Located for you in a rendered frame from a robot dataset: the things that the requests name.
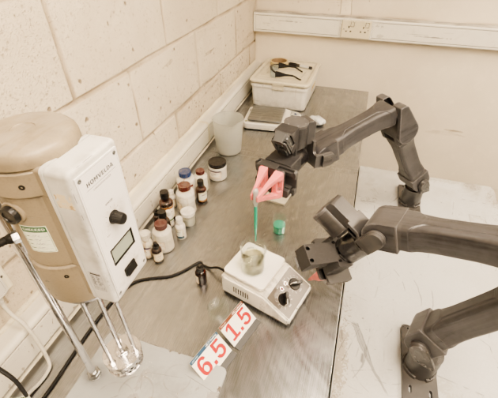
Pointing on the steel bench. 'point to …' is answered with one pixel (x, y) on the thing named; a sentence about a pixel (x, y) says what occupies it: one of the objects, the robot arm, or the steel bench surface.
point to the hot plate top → (273, 263)
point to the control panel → (288, 293)
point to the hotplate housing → (235, 287)
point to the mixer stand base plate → (151, 377)
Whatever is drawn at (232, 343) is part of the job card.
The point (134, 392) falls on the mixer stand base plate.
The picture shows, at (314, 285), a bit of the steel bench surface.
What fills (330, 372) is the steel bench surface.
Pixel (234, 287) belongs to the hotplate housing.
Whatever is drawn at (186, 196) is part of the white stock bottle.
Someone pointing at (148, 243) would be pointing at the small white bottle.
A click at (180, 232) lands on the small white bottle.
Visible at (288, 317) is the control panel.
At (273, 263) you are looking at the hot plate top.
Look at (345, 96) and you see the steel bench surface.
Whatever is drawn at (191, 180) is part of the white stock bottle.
